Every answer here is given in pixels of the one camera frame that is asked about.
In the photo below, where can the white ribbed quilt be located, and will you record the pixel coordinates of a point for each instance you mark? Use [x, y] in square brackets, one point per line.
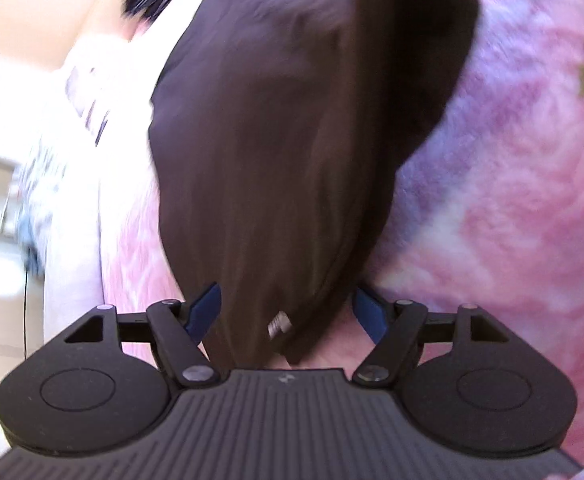
[117, 110]

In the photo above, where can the pink rose-pattern blanket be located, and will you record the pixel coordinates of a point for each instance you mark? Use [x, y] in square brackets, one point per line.
[497, 210]

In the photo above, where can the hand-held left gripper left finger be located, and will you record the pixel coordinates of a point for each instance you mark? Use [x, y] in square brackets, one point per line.
[203, 310]

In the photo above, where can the brown shirt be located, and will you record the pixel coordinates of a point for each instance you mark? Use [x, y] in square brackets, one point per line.
[272, 135]

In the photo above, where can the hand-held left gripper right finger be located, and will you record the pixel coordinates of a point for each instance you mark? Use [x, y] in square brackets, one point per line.
[369, 312]

